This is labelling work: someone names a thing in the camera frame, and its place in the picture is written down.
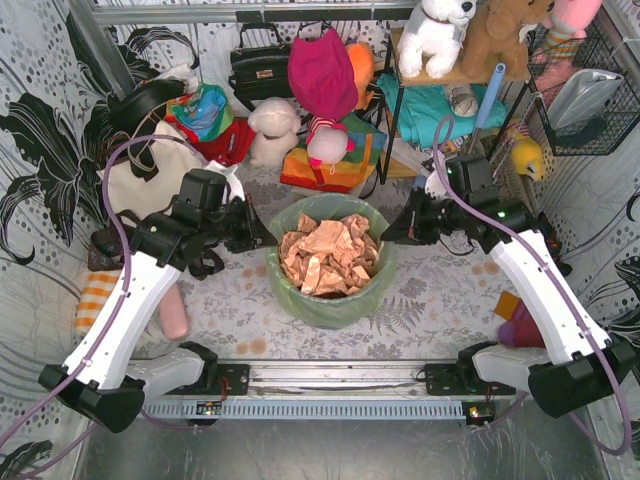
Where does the green plastic trash bag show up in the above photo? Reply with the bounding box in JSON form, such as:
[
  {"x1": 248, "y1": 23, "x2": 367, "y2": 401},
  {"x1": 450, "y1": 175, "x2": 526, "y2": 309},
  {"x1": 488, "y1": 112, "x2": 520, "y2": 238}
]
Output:
[{"x1": 265, "y1": 193, "x2": 397, "y2": 329}]

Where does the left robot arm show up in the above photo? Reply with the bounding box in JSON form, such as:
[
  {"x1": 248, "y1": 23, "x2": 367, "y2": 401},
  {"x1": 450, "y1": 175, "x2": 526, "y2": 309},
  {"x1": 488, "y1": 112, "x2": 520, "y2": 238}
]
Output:
[{"x1": 38, "y1": 163, "x2": 277, "y2": 433}]

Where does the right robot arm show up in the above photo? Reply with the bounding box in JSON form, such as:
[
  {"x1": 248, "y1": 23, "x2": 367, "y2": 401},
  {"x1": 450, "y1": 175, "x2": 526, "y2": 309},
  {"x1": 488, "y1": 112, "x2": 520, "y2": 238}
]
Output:
[{"x1": 381, "y1": 152, "x2": 636, "y2": 418}]

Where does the rainbow striped bag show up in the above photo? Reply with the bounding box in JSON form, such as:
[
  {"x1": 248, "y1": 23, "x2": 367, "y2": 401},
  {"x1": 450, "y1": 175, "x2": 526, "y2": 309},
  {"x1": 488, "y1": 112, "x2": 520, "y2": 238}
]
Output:
[{"x1": 280, "y1": 113, "x2": 387, "y2": 193}]

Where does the white canvas tote bag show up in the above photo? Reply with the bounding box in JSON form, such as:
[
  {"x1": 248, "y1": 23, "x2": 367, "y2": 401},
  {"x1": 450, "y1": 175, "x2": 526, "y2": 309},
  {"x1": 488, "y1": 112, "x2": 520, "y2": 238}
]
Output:
[{"x1": 95, "y1": 119, "x2": 211, "y2": 227}]

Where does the brown patterned bag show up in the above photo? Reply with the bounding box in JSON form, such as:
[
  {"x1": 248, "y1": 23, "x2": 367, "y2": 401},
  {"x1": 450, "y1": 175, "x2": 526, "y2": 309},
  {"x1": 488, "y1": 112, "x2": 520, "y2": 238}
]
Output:
[{"x1": 87, "y1": 209, "x2": 140, "y2": 272}]

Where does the magenta fabric bag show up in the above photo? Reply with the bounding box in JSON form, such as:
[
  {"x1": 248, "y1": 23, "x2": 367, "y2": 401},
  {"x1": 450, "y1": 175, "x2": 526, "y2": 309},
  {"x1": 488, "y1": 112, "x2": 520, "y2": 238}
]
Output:
[{"x1": 287, "y1": 27, "x2": 358, "y2": 120}]

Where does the white folded bedding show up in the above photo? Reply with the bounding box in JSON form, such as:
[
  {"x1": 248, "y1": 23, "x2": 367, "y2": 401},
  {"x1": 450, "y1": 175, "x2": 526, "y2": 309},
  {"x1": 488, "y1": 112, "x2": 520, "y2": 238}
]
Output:
[{"x1": 390, "y1": 137, "x2": 434, "y2": 174}]

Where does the crumpled brown paper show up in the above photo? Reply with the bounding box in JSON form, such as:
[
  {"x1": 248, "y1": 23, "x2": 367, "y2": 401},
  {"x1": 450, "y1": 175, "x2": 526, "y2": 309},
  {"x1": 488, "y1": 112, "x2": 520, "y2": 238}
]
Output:
[{"x1": 277, "y1": 213, "x2": 379, "y2": 298}]

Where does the red cloth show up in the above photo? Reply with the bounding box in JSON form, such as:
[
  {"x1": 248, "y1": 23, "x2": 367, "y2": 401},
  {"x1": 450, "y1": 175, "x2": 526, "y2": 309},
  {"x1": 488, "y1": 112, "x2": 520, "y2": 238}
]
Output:
[{"x1": 186, "y1": 118, "x2": 256, "y2": 166}]

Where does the teal folded cloth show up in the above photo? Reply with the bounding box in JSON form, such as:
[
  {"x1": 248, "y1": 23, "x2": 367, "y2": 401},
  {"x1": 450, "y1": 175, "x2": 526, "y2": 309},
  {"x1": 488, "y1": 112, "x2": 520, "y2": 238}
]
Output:
[{"x1": 377, "y1": 73, "x2": 508, "y2": 148}]

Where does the pink soft toy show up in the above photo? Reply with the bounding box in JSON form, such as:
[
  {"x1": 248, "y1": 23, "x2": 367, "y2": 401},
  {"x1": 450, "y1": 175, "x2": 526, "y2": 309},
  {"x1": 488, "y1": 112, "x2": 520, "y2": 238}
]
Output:
[{"x1": 158, "y1": 283, "x2": 189, "y2": 341}]

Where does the yellow plush duck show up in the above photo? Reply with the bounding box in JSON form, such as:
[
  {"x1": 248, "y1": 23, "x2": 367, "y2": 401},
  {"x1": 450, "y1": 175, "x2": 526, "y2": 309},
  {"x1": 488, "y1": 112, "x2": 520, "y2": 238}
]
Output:
[{"x1": 506, "y1": 122, "x2": 543, "y2": 181}]

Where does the cream plush lamb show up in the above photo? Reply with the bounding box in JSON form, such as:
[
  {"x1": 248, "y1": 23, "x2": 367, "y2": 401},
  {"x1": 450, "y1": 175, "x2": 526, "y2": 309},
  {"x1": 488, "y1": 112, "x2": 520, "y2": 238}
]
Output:
[{"x1": 248, "y1": 97, "x2": 301, "y2": 168}]

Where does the colourful printed cloth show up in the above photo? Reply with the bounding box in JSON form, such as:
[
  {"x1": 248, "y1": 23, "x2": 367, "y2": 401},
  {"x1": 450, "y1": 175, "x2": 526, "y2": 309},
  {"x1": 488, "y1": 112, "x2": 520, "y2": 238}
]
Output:
[{"x1": 165, "y1": 84, "x2": 234, "y2": 143}]

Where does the blue floor mop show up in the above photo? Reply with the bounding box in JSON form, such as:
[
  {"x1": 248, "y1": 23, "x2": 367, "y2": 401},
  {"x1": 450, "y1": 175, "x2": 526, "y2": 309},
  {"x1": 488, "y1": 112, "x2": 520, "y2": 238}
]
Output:
[{"x1": 466, "y1": 62, "x2": 507, "y2": 154}]

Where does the orange checkered cloth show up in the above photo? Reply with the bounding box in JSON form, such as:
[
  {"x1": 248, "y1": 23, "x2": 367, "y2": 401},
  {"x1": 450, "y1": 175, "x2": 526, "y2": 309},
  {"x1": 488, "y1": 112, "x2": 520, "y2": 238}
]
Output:
[{"x1": 73, "y1": 270, "x2": 121, "y2": 336}]

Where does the black leather handbag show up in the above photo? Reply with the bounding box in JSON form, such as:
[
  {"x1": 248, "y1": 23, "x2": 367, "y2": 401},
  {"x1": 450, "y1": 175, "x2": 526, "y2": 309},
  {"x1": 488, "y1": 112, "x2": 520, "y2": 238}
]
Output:
[{"x1": 228, "y1": 22, "x2": 294, "y2": 112}]

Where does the orange plush toy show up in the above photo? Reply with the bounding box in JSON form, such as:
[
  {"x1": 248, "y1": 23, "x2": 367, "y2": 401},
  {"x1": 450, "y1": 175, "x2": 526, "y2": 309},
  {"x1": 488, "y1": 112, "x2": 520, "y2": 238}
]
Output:
[{"x1": 346, "y1": 42, "x2": 374, "y2": 110}]

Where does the white husky plush dog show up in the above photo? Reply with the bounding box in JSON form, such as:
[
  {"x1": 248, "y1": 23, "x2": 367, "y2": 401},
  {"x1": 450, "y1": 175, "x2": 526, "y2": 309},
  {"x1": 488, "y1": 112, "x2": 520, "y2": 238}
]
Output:
[{"x1": 397, "y1": 0, "x2": 477, "y2": 79}]

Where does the brown teddy bear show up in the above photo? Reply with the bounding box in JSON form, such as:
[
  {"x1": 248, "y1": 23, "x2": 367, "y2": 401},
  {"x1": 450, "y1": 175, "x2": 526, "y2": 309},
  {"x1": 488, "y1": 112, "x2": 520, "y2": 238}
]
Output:
[{"x1": 460, "y1": 0, "x2": 555, "y2": 78}]

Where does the silver foil pouch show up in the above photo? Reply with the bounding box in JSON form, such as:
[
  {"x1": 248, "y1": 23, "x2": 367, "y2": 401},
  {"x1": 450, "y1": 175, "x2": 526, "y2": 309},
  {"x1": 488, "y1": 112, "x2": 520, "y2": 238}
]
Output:
[{"x1": 547, "y1": 69, "x2": 625, "y2": 130}]

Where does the pink plush toy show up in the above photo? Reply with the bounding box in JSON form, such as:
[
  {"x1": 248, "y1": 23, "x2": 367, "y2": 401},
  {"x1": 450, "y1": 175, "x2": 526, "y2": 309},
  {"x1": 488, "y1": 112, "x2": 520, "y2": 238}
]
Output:
[{"x1": 542, "y1": 0, "x2": 602, "y2": 49}]

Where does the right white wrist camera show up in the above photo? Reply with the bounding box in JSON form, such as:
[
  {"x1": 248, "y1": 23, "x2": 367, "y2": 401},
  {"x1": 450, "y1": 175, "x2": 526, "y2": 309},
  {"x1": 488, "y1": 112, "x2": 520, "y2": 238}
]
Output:
[{"x1": 424, "y1": 171, "x2": 447, "y2": 200}]

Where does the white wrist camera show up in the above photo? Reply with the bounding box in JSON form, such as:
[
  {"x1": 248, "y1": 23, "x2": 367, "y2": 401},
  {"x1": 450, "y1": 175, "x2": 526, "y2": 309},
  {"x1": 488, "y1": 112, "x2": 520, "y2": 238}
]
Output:
[
  {"x1": 424, "y1": 171, "x2": 447, "y2": 200},
  {"x1": 204, "y1": 161, "x2": 246, "y2": 202}
]

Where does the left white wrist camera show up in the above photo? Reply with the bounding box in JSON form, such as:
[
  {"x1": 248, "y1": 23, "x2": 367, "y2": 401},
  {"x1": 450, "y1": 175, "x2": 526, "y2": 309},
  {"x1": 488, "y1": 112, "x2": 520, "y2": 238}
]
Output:
[{"x1": 204, "y1": 161, "x2": 246, "y2": 202}]

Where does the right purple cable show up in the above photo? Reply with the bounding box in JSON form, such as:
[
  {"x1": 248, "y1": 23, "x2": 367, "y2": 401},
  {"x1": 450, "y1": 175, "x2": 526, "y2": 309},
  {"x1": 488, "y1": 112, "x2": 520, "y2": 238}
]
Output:
[{"x1": 432, "y1": 115, "x2": 634, "y2": 455}]

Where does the purple cable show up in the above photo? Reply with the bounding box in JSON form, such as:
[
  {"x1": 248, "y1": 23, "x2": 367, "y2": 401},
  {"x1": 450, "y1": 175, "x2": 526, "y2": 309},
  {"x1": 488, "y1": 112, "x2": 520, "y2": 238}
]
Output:
[
  {"x1": 0, "y1": 134, "x2": 236, "y2": 474},
  {"x1": 432, "y1": 115, "x2": 634, "y2": 455}
]

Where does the metal base rail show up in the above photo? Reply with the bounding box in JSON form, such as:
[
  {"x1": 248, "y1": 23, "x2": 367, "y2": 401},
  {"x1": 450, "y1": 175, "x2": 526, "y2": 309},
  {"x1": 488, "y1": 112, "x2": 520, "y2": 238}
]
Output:
[{"x1": 126, "y1": 357, "x2": 516, "y2": 399}]

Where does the black wire basket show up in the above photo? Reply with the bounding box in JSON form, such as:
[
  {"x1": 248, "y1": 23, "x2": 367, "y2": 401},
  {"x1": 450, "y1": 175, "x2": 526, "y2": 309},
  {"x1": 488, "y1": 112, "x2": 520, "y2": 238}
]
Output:
[{"x1": 528, "y1": 24, "x2": 639, "y2": 156}]

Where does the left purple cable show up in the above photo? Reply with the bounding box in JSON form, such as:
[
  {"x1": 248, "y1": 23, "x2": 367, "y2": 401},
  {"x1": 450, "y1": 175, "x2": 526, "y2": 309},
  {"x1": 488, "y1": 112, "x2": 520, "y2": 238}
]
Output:
[{"x1": 0, "y1": 134, "x2": 236, "y2": 474}]

